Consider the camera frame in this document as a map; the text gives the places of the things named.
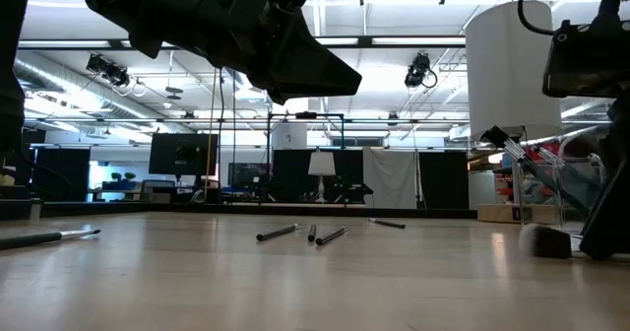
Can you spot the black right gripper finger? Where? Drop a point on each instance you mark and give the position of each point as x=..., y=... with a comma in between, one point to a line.
x=612, y=213

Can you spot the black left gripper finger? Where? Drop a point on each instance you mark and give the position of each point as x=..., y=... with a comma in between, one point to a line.
x=325, y=93
x=320, y=70

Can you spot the fluffy makeup brush silver ferrule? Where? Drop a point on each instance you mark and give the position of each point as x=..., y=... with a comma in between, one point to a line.
x=544, y=242
x=583, y=146

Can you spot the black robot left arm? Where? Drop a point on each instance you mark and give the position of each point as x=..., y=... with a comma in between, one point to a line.
x=162, y=11

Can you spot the small white shade lamp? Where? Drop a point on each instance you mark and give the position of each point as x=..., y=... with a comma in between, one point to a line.
x=321, y=163

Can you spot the black curtain panel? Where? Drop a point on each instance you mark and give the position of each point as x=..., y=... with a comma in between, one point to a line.
x=444, y=178
x=292, y=173
x=61, y=173

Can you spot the white shade wooden base lamp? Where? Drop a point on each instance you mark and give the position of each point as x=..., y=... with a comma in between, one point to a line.
x=502, y=70

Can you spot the clear acrylic brush organizer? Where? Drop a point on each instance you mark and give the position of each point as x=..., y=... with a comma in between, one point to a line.
x=522, y=188

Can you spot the white hanging cloth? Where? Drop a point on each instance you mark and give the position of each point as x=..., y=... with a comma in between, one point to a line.
x=390, y=178

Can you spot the small dark screen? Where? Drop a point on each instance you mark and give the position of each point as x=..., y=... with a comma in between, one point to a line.
x=247, y=173

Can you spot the black room monitor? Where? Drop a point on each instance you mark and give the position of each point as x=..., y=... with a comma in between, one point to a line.
x=182, y=153

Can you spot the black metal frame rig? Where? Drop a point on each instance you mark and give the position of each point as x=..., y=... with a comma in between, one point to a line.
x=306, y=115

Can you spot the black ceiling camera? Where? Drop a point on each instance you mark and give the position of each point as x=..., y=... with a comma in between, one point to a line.
x=417, y=70
x=106, y=70

